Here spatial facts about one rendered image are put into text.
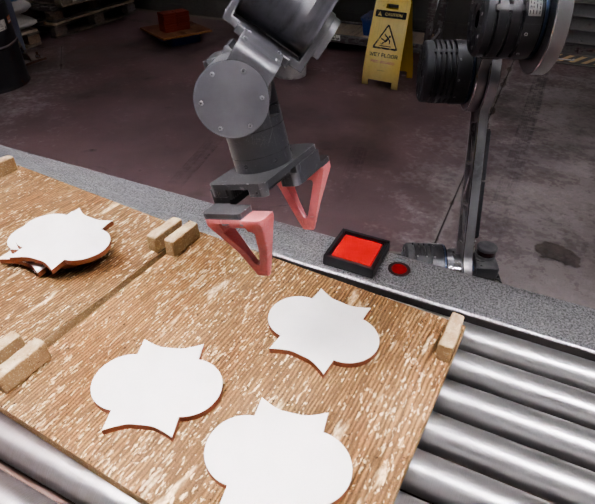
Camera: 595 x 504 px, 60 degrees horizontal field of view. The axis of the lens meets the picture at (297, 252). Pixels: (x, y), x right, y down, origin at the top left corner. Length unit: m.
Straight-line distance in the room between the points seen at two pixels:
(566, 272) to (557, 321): 1.71
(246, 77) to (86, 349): 0.38
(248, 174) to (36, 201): 0.52
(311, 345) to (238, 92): 0.31
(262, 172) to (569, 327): 0.44
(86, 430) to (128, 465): 0.06
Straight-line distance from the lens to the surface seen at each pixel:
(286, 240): 0.79
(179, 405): 0.55
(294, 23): 0.46
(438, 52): 1.59
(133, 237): 0.80
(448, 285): 0.74
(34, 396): 0.62
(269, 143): 0.48
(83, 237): 0.76
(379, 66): 4.14
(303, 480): 0.49
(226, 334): 0.62
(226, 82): 0.39
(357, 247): 0.75
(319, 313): 0.62
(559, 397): 0.64
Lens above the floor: 1.38
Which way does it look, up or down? 37 degrees down
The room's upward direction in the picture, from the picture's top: straight up
